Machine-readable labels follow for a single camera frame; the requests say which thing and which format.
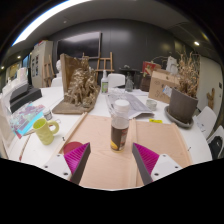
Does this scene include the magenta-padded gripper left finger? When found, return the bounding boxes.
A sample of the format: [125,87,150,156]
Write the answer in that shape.
[42,142,92,186]

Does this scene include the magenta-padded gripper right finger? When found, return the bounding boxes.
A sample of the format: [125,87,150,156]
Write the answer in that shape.
[131,142,183,186]

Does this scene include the clear bottle with dark drink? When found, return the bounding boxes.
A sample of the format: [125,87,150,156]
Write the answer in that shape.
[109,99,131,154]

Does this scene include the flat round red coaster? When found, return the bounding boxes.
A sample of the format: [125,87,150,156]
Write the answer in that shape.
[63,141,84,155]

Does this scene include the light wooden panel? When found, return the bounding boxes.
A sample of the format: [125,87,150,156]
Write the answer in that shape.
[54,112,138,190]
[133,119,194,187]

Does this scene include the yellow-green mug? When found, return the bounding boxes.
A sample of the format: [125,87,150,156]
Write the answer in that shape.
[32,117,61,146]

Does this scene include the thin wooden stick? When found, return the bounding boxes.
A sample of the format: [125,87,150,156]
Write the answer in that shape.
[18,133,33,162]

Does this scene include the small white paint jar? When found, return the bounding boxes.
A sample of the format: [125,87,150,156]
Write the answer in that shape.
[43,108,54,122]

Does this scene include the printed newspaper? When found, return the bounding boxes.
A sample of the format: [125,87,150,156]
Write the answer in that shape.
[105,91,155,120]

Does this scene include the dried plant in grey pot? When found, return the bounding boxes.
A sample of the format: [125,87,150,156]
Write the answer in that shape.
[168,51,201,125]

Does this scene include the colourful purple art book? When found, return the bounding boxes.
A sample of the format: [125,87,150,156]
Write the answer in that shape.
[8,101,46,139]

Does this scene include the black backpack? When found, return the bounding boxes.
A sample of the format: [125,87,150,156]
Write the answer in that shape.
[209,135,224,159]

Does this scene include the white chair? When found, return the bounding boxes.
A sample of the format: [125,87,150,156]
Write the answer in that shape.
[206,124,224,159]
[107,73,126,89]
[50,76,64,88]
[195,105,218,139]

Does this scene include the golden relief sculpture on board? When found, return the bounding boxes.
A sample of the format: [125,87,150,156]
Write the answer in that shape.
[52,53,101,115]

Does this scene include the brown cardboard box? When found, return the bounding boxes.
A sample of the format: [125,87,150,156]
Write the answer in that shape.
[147,68,181,104]

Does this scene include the plastic-wrapped canvas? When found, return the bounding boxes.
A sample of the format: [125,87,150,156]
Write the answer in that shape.
[0,96,18,158]

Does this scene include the clear glass bottle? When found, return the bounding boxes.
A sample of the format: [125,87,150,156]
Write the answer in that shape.
[124,72,135,93]

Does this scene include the spray bottle with green label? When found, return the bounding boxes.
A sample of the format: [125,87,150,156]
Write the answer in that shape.
[100,69,110,95]

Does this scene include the black flat box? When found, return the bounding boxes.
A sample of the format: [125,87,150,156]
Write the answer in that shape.
[9,83,43,114]

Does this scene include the black side table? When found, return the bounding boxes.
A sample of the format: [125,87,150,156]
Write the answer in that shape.
[118,64,143,89]

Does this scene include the wooden figure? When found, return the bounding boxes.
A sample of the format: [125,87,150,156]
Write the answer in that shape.
[206,87,216,109]

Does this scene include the red box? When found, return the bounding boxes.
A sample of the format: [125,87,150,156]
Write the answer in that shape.
[142,60,162,76]

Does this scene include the wooden easel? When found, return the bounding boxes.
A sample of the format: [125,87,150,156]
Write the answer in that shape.
[83,51,115,83]
[43,54,56,88]

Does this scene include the white plaster bust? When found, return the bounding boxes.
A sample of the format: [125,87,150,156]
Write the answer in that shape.
[54,59,65,79]

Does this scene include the white plaster cast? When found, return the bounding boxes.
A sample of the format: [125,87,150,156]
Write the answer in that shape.
[165,55,178,75]

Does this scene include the white plaster block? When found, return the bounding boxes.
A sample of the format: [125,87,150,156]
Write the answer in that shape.
[14,67,29,86]

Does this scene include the ceiling spot lights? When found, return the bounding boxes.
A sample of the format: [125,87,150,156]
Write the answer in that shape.
[0,40,201,70]

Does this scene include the long ceiling light strip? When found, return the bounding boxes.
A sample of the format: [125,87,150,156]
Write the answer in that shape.
[11,0,93,47]

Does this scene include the dark wall screen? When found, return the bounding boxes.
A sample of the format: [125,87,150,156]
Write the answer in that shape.
[55,31,102,61]

